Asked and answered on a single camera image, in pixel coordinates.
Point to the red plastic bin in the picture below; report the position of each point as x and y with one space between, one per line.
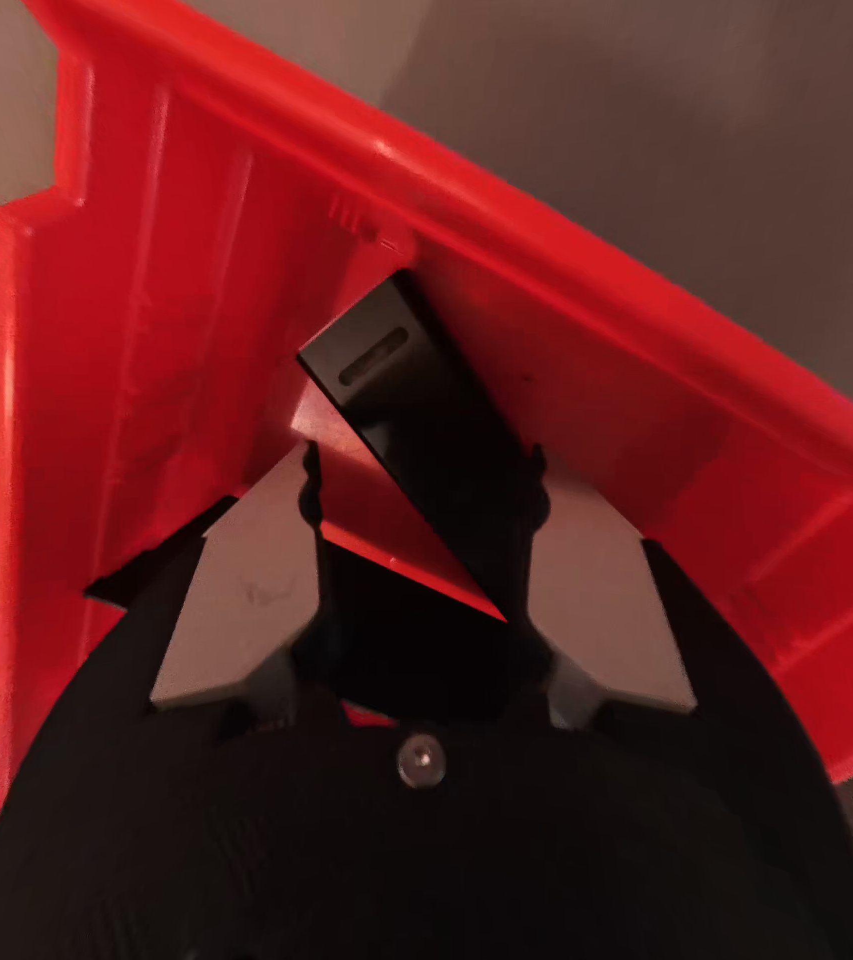
171 337

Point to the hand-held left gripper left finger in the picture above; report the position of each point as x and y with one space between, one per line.
246 600

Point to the black usb hub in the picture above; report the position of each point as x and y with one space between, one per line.
426 420

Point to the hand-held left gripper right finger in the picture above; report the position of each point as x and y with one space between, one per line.
606 607

